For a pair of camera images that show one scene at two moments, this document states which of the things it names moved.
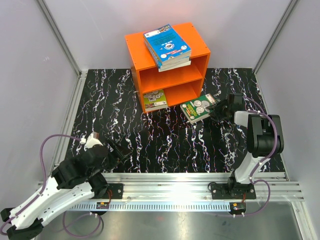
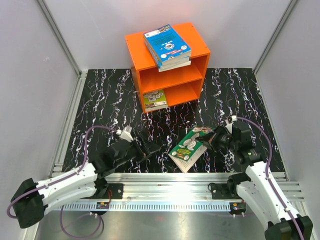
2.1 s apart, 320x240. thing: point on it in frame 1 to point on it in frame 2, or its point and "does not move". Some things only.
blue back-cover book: x=167 y=45 does not move
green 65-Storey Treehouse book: x=154 y=100 does not move
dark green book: x=195 y=109 to x=189 y=149
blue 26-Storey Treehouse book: x=168 y=47 to x=159 y=64
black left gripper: x=115 y=157 to x=142 y=151
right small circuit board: x=237 y=208 does not move
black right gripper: x=215 y=114 to x=210 y=140
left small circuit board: x=102 y=205 does not move
